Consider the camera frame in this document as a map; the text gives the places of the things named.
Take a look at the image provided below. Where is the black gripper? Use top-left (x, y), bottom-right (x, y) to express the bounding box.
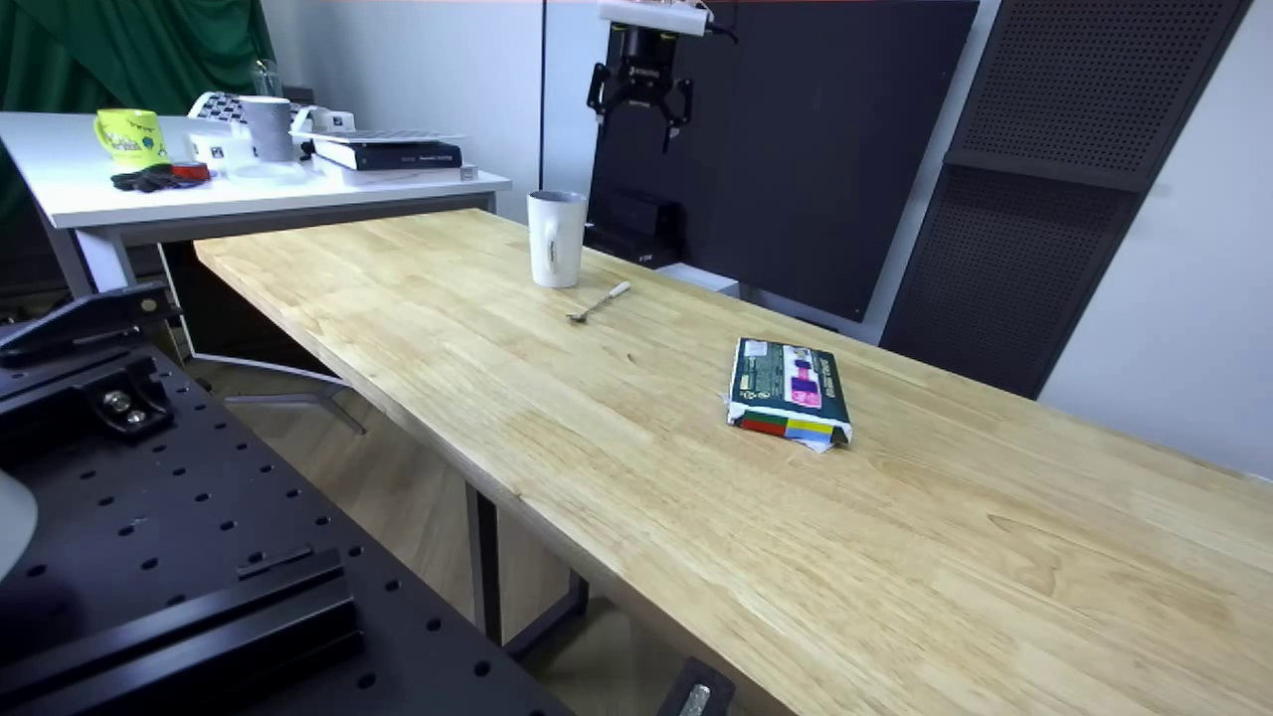
top-left (586, 25), bottom-right (695, 150)

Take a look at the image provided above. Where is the white spoon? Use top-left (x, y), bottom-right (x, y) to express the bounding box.
top-left (565, 280), bottom-right (636, 331)

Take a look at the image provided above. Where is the white ceramic mug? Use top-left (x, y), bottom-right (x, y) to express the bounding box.
top-left (523, 187), bottom-right (589, 296)

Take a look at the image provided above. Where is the yellow-green mug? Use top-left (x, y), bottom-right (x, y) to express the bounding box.
top-left (91, 102), bottom-right (175, 175)

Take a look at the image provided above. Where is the large black panel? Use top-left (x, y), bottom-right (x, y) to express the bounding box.
top-left (586, 0), bottom-right (986, 331)

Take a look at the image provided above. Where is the black hardcover book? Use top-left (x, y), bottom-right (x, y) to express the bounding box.
top-left (312, 130), bottom-right (467, 179)

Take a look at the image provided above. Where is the small white object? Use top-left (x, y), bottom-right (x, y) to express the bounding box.
top-left (287, 102), bottom-right (361, 144)

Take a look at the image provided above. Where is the green flat box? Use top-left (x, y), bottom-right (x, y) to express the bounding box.
top-left (719, 334), bottom-right (860, 459)

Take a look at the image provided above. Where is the grey-white cup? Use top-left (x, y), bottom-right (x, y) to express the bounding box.
top-left (234, 90), bottom-right (308, 166)

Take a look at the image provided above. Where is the dark mesh cabinet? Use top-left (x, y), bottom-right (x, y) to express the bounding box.
top-left (877, 0), bottom-right (1257, 403)

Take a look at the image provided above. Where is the white checkered house model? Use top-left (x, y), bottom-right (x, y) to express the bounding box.
top-left (183, 87), bottom-right (259, 171)

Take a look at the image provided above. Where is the black and red tool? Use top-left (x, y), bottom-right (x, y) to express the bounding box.
top-left (108, 160), bottom-right (215, 199)

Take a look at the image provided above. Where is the green curtain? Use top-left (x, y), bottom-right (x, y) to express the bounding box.
top-left (0, 0), bottom-right (277, 119)

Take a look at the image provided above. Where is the white side desk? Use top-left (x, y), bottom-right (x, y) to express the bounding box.
top-left (0, 107), bottom-right (515, 302)

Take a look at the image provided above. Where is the black clamp foot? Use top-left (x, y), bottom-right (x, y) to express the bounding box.
top-left (655, 655), bottom-right (739, 716)

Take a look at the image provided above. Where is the black perforated breadboard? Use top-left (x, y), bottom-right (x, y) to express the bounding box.
top-left (0, 347), bottom-right (577, 716)

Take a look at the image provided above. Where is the black mounting bracket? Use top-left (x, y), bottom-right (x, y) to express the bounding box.
top-left (79, 375), bottom-right (179, 445)

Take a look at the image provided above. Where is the black metal rail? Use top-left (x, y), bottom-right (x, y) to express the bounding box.
top-left (0, 546), bottom-right (366, 716)

